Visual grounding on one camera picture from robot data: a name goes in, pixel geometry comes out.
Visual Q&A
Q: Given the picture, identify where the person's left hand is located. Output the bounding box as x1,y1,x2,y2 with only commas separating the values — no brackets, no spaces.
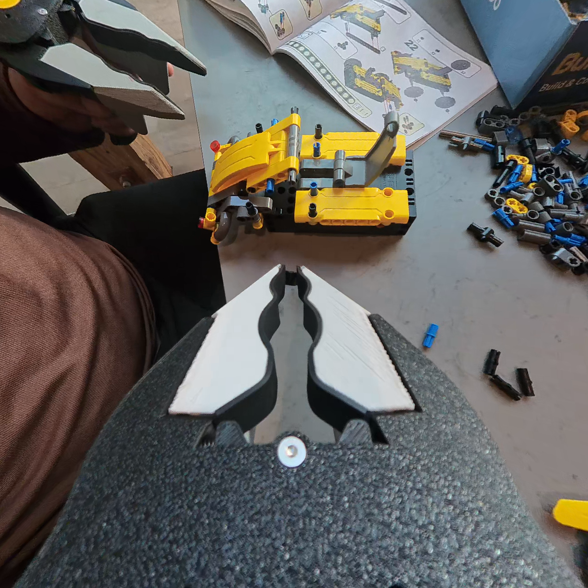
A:
0,66,149,148

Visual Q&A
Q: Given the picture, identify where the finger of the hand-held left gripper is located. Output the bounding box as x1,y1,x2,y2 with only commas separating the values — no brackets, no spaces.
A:
78,0,207,77
37,37,186,120

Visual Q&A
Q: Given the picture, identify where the pile of small building parts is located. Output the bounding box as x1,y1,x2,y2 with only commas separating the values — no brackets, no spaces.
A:
439,106,588,276

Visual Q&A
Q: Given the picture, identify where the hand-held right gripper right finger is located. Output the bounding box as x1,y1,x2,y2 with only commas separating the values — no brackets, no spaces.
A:
296,267,416,432

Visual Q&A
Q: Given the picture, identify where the blue cardboard box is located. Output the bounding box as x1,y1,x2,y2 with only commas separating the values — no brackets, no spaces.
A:
460,0,588,115

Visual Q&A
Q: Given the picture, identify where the yellow toy vehicle model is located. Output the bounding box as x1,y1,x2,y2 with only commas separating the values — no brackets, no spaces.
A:
198,103,419,247

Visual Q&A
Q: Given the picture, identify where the black long axle pin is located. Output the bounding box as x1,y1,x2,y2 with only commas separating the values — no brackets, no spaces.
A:
467,223,504,249

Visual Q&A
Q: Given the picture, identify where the instruction booklet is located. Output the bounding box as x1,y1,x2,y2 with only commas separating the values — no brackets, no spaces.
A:
204,0,499,152

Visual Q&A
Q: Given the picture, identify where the wooden beam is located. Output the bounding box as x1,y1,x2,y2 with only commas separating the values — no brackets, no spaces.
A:
69,134,173,192

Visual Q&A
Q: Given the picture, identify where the yellow curved panel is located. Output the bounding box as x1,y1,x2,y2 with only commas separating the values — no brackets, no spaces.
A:
552,498,588,532

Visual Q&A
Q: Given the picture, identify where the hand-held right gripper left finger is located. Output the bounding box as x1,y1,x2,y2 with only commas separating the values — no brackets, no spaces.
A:
168,265,287,432

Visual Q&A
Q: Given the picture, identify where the grey desk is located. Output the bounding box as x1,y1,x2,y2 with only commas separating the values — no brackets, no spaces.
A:
179,0,588,552

